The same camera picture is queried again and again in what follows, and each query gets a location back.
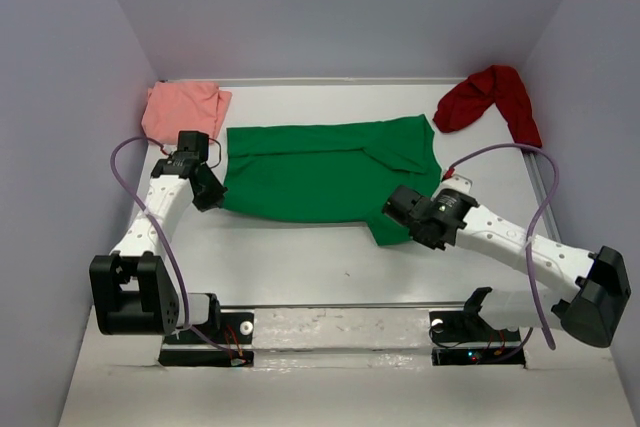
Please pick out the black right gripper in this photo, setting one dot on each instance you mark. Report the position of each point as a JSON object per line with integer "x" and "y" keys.
{"x": 441, "y": 246}

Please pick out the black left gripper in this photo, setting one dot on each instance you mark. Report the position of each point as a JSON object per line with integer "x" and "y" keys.
{"x": 214, "y": 197}

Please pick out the green t-shirt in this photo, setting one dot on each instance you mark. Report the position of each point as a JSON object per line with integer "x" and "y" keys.
{"x": 330, "y": 174}

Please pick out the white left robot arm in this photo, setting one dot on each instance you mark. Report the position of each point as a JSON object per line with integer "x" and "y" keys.
{"x": 138, "y": 288}

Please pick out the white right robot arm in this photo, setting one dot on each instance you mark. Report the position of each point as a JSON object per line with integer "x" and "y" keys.
{"x": 580, "y": 292}

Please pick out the folded pink t-shirt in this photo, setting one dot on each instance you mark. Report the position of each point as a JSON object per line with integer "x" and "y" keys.
{"x": 184, "y": 106}

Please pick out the red t-shirt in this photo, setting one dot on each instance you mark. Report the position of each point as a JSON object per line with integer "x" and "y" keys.
{"x": 497, "y": 85}

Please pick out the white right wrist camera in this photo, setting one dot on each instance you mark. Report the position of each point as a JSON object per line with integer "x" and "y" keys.
{"x": 457, "y": 182}

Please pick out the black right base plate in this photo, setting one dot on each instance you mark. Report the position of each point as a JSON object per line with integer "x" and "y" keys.
{"x": 460, "y": 338}

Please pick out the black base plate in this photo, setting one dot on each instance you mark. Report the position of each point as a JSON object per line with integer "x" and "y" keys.
{"x": 460, "y": 338}
{"x": 231, "y": 346}

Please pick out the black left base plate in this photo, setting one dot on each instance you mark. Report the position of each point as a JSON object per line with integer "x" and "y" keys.
{"x": 231, "y": 346}

